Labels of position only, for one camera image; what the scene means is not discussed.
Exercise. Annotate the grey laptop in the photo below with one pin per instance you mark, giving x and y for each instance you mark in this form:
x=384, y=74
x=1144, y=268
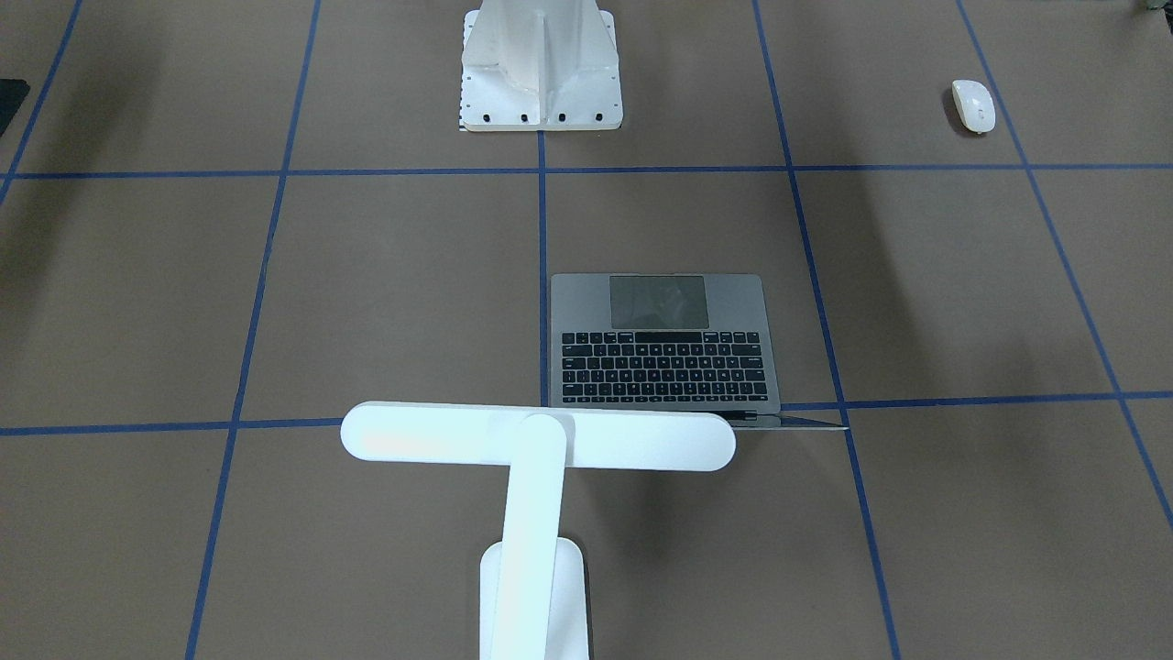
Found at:
x=699, y=343

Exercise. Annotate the white computer mouse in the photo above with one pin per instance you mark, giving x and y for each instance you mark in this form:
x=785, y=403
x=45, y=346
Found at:
x=974, y=106

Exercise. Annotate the black mouse pad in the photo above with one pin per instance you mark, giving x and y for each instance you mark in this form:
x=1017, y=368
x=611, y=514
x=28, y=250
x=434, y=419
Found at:
x=13, y=93

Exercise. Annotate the white desk lamp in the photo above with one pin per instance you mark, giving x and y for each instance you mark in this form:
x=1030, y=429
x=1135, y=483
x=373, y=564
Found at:
x=533, y=582

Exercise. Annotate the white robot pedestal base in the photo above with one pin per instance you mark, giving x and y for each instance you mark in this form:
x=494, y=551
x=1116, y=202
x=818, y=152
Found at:
x=540, y=66

